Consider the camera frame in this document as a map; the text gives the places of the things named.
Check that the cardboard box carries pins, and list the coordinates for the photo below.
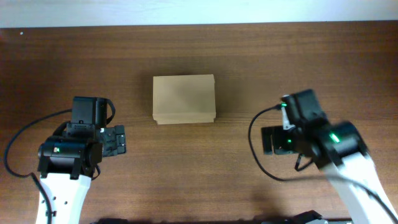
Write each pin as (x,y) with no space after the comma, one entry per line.
(184,99)

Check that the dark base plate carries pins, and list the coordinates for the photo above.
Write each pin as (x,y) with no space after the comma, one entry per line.
(302,218)

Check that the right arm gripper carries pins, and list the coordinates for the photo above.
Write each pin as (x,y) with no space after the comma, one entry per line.
(278,146)

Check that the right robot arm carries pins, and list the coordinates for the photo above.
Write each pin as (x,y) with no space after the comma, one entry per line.
(337,150)

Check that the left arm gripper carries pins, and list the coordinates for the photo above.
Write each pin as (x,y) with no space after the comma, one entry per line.
(116,140)

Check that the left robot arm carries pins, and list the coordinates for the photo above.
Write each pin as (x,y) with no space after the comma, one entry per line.
(69,159)

